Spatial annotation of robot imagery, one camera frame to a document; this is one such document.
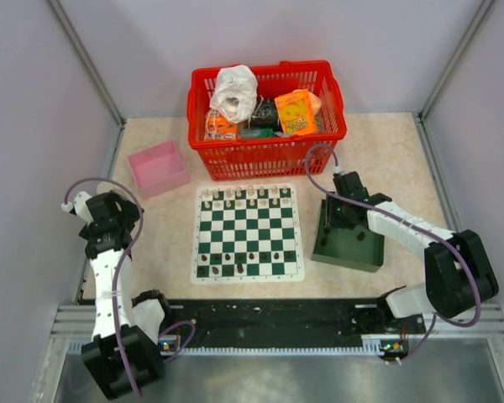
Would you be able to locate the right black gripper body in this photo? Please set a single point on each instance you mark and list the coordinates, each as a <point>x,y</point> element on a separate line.
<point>330,216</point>

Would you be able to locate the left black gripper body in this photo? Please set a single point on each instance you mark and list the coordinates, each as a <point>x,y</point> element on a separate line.
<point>102,246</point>

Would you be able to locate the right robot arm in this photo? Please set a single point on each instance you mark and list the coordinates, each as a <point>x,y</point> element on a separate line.
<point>457,270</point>

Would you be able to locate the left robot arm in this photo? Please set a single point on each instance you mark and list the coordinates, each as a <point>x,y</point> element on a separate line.
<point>124,353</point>

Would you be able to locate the green white chess board mat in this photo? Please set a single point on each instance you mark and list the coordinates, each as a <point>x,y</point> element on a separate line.
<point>243,219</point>

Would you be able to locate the green tray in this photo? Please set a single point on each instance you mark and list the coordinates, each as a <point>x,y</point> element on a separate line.
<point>356,249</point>

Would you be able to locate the red plastic shopping basket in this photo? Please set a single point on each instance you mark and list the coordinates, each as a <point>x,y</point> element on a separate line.
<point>241,159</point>

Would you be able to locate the pink plastic box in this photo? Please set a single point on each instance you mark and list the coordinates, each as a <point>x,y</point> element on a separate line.
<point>158,169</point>

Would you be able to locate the orange snack box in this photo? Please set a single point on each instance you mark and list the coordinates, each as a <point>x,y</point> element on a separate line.
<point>297,112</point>

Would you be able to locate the small orange patterned box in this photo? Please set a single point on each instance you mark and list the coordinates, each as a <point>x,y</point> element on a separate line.
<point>217,127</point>

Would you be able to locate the white crumpled plastic bag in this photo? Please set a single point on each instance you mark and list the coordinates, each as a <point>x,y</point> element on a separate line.
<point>235,93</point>

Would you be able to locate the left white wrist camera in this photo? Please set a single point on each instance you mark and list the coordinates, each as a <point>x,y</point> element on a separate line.
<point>78,206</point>

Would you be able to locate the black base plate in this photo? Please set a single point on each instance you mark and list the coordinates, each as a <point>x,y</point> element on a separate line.
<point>286,323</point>

